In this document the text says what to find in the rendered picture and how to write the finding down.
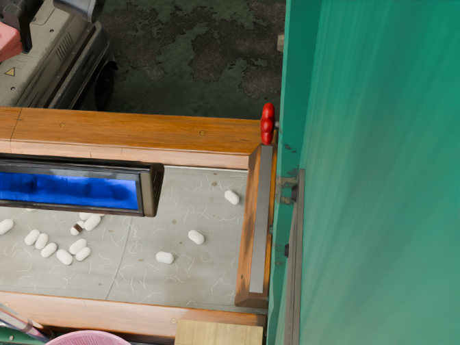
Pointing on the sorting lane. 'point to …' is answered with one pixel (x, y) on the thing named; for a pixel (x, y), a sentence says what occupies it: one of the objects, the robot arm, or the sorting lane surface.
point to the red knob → (268, 124)
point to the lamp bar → (81, 184)
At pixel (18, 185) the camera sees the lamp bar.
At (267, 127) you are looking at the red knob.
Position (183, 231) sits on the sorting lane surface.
